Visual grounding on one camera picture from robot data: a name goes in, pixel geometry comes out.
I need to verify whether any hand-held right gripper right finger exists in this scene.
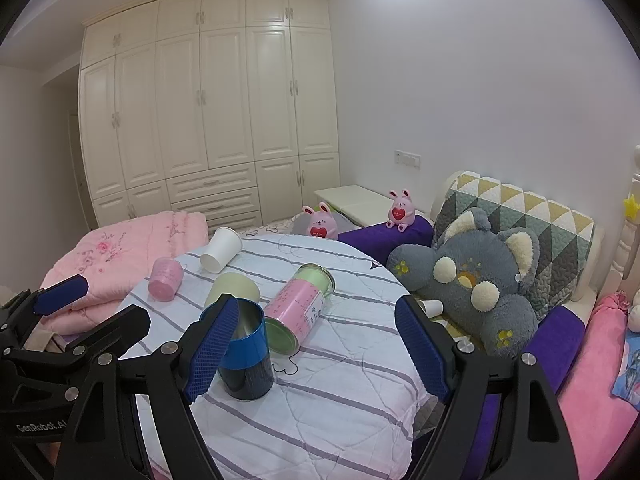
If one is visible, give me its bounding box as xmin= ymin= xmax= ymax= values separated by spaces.
xmin=394 ymin=295 xmax=581 ymax=480

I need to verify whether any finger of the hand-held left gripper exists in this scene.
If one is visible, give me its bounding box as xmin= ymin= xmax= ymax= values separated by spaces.
xmin=64 ymin=305 xmax=152 ymax=362
xmin=0 ymin=274 xmax=90 ymax=349

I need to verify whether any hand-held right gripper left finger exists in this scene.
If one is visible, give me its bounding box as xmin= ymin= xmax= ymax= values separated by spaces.
xmin=52 ymin=294 xmax=240 ymax=480

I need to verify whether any pink and green tin cup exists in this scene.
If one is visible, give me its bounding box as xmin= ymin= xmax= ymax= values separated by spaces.
xmin=263 ymin=263 xmax=335 ymax=357

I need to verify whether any blue metal cup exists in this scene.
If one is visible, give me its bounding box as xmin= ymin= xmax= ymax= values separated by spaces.
xmin=200 ymin=297 xmax=275 ymax=402

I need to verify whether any pale green cup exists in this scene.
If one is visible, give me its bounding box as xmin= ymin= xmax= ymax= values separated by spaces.
xmin=204 ymin=272 xmax=261 ymax=311

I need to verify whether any pink floral quilt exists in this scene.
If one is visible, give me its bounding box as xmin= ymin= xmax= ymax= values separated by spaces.
xmin=39 ymin=210 xmax=209 ymax=343

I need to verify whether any grey plush toy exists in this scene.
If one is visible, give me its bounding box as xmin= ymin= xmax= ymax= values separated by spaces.
xmin=387 ymin=207 xmax=541 ymax=359

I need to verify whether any purple cushion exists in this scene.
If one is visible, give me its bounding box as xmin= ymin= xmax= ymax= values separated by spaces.
xmin=337 ymin=217 xmax=435 ymax=262

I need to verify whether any purple bed sheet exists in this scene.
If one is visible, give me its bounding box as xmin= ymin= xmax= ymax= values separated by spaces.
xmin=467 ymin=304 xmax=587 ymax=480

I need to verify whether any pink bunny toy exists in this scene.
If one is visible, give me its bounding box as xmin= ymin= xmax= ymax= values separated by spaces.
xmin=386 ymin=189 xmax=416 ymax=232
xmin=301 ymin=201 xmax=340 ymax=239

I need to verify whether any white nightstand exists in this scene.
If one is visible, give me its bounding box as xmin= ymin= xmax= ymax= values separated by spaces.
xmin=313 ymin=184 xmax=426 ymax=229

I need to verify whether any pink plush pillow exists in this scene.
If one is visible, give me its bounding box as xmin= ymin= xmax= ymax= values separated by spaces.
xmin=556 ymin=294 xmax=640 ymax=480

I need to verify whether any triangle pattern quilted cover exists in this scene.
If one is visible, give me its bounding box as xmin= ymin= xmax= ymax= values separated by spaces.
xmin=432 ymin=170 xmax=596 ymax=314

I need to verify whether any blue printed cloth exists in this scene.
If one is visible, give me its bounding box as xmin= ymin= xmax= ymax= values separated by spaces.
xmin=612 ymin=335 xmax=640 ymax=404

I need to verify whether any cream wardrobe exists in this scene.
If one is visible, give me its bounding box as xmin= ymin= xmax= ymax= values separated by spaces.
xmin=77 ymin=0 xmax=342 ymax=234

